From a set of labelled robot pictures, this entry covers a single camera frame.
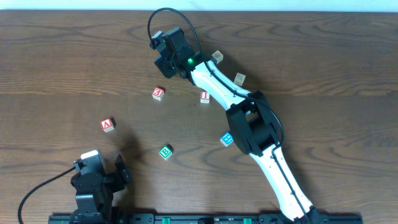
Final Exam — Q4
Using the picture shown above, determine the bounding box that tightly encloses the red letter A block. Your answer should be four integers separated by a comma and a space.
100, 118, 115, 133

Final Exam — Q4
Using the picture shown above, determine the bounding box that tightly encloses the red letter I block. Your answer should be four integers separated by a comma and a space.
200, 91, 211, 104

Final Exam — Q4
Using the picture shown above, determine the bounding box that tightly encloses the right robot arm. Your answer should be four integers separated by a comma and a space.
150, 27, 314, 223

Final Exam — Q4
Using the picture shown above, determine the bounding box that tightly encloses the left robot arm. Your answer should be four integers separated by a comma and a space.
70, 154, 132, 223

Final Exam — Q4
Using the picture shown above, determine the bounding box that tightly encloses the red letter E block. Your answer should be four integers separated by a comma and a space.
152, 87, 165, 101

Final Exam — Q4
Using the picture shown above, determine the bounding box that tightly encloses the blue-edged picture block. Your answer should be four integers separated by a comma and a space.
211, 50, 223, 65

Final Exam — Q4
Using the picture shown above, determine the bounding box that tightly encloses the green letter B block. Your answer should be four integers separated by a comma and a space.
159, 145, 173, 160

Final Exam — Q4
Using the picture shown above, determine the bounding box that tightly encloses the plain white picture block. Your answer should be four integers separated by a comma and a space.
234, 73, 246, 86

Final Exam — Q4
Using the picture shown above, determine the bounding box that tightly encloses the blue plus sign block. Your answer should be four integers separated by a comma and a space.
220, 132, 234, 147

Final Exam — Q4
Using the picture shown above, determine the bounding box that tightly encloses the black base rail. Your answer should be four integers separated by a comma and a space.
47, 212, 364, 224

